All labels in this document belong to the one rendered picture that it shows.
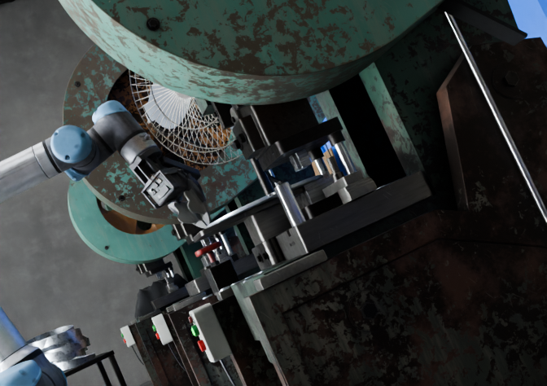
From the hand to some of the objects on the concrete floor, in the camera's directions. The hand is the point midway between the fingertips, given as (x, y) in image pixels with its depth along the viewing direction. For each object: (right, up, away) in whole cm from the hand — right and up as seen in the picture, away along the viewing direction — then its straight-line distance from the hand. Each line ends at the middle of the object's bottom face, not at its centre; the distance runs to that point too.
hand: (207, 222), depth 174 cm
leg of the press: (+74, -52, -21) cm, 93 cm away
